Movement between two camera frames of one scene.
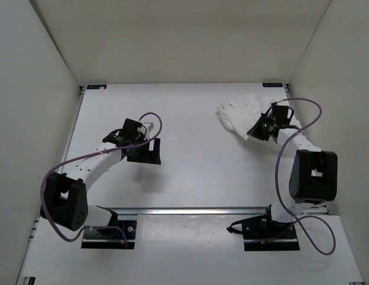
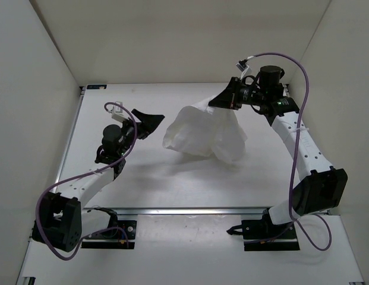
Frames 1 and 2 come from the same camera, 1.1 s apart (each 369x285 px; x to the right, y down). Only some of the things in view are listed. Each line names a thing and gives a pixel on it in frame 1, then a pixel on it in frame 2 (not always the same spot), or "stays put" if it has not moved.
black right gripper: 255,132 -> 224,100
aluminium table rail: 195,211 stays put
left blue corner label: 98,86 stays put
